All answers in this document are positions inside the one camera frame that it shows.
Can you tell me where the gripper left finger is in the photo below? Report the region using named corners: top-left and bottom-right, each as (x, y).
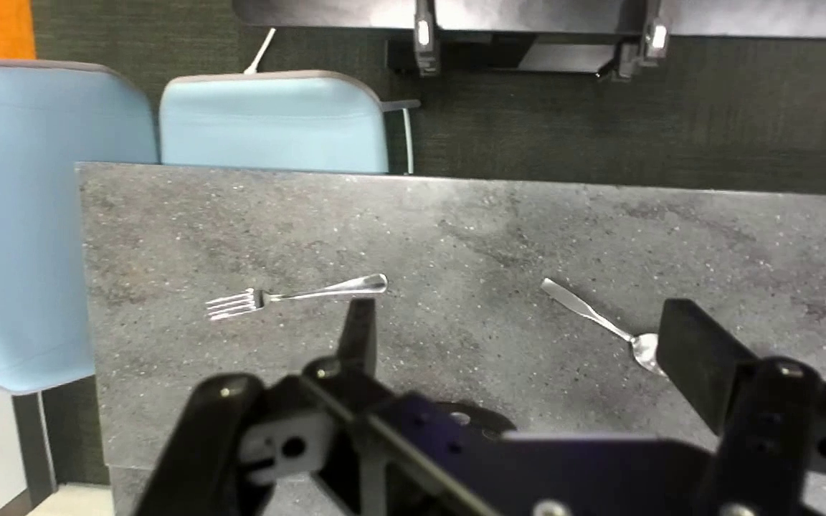
top-left (132, 297), bottom-right (501, 516)

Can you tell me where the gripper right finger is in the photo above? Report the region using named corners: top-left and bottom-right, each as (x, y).
top-left (655, 297), bottom-right (826, 516)

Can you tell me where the silver spoon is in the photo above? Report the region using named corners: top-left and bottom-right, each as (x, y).
top-left (540, 277), bottom-right (669, 378)

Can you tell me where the silver fork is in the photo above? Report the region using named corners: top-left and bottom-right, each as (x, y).
top-left (205, 273), bottom-right (389, 322)

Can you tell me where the light blue chair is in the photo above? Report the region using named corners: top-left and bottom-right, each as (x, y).
top-left (159, 70), bottom-right (422, 176)
top-left (0, 59), bottom-right (160, 497)

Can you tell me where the black table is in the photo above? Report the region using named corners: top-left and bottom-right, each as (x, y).
top-left (232, 0), bottom-right (826, 81)

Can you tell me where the white cable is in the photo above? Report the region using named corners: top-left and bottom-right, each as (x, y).
top-left (243, 27), bottom-right (277, 76)

